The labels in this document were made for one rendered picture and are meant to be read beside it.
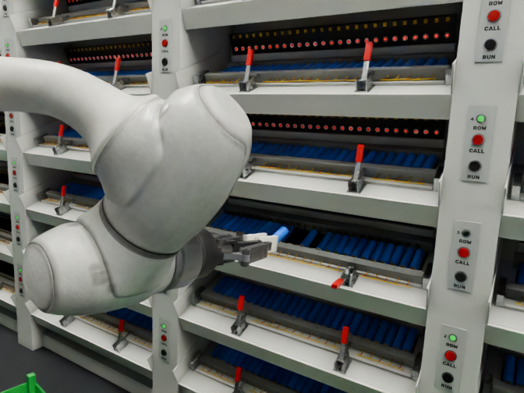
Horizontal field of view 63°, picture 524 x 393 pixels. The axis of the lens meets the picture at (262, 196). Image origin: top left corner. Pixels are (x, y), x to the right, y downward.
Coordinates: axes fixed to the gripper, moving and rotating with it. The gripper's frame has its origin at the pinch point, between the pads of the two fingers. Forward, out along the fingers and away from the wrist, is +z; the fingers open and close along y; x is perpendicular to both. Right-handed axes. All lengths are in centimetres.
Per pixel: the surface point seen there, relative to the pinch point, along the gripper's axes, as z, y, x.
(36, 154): 11, 96, -9
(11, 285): 22, 124, 43
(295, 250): 19.6, 2.9, 3.8
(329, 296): 17.8, -7.4, 11.2
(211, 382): 24, 25, 44
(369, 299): 17.0, -15.9, 9.4
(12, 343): 19, 114, 62
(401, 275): 20.4, -20.5, 4.0
